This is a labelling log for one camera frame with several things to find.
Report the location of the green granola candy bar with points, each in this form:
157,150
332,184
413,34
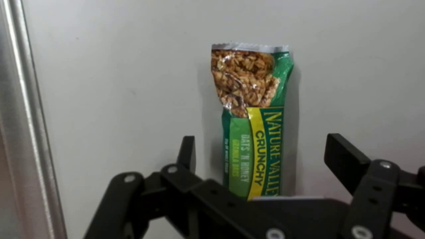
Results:
247,88

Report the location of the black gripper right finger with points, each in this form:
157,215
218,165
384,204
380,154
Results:
372,200

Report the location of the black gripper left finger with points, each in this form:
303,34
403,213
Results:
133,207

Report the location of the stainless steel sink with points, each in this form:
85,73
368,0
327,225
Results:
22,133

